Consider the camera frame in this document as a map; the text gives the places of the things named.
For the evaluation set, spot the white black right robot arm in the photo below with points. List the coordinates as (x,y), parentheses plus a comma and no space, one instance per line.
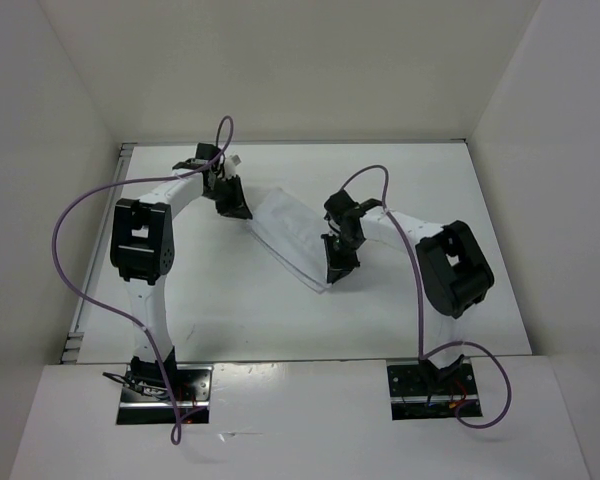
(451,271)

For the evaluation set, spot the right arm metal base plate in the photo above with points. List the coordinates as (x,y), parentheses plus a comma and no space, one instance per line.
(418,390)

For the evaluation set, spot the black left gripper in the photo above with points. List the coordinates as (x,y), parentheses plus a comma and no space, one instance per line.
(236,206)

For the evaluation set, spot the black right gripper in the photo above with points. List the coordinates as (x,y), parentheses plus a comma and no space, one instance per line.
(336,267)

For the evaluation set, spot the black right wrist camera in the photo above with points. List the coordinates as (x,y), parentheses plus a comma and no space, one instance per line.
(337,205)

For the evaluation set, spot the white skirt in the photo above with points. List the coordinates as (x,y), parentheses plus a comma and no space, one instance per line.
(291,232)

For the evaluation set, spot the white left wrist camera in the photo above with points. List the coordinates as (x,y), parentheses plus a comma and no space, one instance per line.
(229,164)

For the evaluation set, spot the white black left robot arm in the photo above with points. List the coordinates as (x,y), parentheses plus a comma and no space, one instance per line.
(143,252)

